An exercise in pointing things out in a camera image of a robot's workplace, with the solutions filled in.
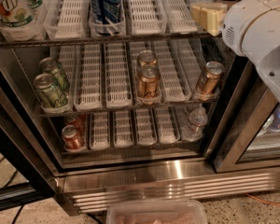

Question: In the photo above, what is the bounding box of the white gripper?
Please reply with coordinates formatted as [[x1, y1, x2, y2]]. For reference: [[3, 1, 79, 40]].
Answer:
[[190, 0, 280, 56]]

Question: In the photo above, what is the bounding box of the red can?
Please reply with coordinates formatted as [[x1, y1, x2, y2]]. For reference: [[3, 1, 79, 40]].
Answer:
[[63, 115, 85, 133], [62, 125, 84, 151]]

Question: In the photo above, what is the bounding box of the clear plastic container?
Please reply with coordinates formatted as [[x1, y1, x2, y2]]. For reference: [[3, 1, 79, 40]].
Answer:
[[106, 200, 208, 224]]

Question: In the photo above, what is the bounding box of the clear water bottle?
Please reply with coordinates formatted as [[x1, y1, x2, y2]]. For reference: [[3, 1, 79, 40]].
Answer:
[[184, 105, 208, 142]]

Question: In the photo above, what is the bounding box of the rear green can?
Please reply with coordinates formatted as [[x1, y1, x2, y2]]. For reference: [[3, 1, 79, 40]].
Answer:
[[39, 57, 70, 93]]

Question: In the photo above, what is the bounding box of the gold can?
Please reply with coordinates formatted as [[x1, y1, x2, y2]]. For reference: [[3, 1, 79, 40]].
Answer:
[[137, 49, 158, 66], [137, 65, 161, 99], [195, 62, 225, 95]]

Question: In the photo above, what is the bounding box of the stainless steel fridge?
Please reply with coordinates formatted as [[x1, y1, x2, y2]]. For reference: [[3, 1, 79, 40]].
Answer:
[[0, 0, 280, 217]]

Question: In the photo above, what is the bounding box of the black cable on floor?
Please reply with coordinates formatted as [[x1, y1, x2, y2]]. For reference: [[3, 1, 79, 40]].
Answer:
[[0, 157, 26, 224]]

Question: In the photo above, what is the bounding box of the gold can right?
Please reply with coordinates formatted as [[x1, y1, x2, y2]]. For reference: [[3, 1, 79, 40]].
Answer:
[[195, 62, 225, 95]]

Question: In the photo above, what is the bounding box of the blue can behind glass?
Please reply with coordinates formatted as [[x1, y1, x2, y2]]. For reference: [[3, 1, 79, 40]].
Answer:
[[269, 105, 280, 133]]

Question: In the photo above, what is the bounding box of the blue Pepsi plastic bottle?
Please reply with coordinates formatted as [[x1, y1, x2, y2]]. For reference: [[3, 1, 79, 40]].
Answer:
[[90, 0, 124, 36]]

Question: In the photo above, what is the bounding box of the rear red can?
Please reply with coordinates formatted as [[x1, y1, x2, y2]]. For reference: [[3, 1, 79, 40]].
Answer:
[[63, 115, 85, 133]]

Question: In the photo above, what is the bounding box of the orange cable on floor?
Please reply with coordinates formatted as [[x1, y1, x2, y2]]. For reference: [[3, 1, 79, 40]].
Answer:
[[245, 193, 280, 207]]

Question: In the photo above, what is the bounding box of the front red can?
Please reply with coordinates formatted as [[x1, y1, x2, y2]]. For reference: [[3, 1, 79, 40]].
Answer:
[[62, 125, 84, 151]]

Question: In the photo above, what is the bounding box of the front green can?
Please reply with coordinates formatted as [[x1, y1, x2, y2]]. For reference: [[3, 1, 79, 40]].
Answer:
[[34, 73, 68, 108]]

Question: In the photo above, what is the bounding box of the rear gold can middle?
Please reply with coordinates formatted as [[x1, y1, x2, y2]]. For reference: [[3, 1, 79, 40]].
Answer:
[[137, 49, 158, 66]]

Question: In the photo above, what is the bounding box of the front gold can middle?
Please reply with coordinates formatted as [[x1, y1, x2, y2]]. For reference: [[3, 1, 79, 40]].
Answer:
[[137, 65, 161, 99]]

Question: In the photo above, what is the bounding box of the green can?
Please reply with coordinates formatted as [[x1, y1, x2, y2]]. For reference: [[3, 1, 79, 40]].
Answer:
[[34, 73, 68, 108], [39, 57, 70, 93]]

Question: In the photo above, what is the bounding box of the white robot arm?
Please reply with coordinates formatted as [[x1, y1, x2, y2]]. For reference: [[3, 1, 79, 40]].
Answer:
[[190, 0, 280, 103]]

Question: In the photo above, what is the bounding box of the front 7UP bottle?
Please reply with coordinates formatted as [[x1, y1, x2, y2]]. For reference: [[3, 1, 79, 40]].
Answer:
[[0, 0, 36, 41]]

